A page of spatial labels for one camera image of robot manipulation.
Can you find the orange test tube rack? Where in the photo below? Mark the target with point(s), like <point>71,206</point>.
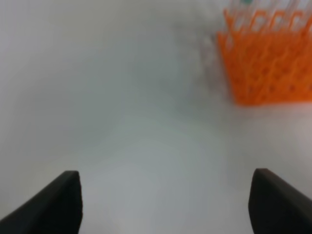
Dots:
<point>266,66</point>

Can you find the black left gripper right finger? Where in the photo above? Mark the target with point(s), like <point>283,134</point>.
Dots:
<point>276,207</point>

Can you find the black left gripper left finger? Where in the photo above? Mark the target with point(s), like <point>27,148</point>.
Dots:
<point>56,209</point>

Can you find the front left racked tube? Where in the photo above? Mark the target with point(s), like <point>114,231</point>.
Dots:
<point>241,12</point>

